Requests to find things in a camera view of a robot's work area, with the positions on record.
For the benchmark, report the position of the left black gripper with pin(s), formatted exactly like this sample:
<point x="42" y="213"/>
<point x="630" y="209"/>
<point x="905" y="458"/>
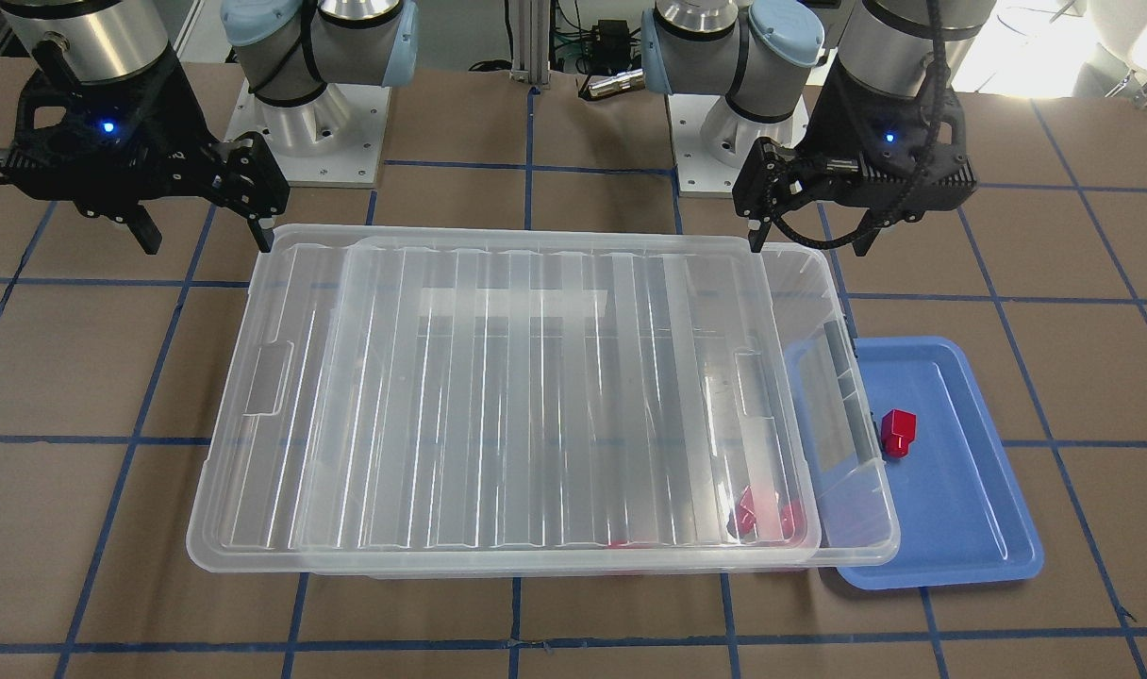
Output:
<point x="839" y="120"/>

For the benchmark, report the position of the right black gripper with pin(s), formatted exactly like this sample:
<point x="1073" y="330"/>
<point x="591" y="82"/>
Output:
<point x="170" y="121"/>

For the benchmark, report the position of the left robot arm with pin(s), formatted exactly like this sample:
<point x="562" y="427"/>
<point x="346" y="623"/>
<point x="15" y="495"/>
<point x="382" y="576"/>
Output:
<point x="759" y="58"/>

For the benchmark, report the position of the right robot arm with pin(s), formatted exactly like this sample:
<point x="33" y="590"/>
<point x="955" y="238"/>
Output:
<point x="289" y="50"/>

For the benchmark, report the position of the clear plastic storage box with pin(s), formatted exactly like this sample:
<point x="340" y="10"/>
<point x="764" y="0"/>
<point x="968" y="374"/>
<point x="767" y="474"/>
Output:
<point x="499" y="403"/>

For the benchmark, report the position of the clear plastic box lid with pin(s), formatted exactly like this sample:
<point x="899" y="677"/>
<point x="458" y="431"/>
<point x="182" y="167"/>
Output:
<point x="248" y="487"/>

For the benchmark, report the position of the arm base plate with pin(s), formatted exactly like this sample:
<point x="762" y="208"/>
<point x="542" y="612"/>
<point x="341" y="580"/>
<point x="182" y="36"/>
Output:
<point x="333" y="142"/>
<point x="711" y="141"/>

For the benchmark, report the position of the blue plastic tray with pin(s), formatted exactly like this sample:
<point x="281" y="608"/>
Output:
<point x="950" y="513"/>

